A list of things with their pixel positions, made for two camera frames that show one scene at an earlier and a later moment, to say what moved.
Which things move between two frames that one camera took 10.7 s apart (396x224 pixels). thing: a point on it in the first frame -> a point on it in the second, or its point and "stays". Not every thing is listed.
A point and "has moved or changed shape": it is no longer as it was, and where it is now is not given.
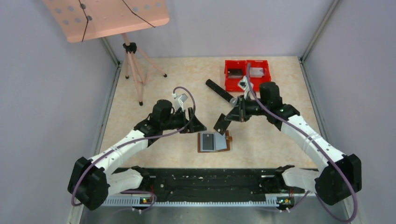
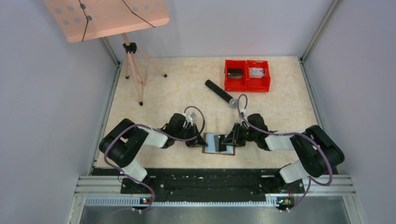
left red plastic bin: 234,71 stays
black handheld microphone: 232,100 stays
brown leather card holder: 211,142 has moved or changed shape
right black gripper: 239,113 -> 235,133
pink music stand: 79,20 stays
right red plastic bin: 259,73 stays
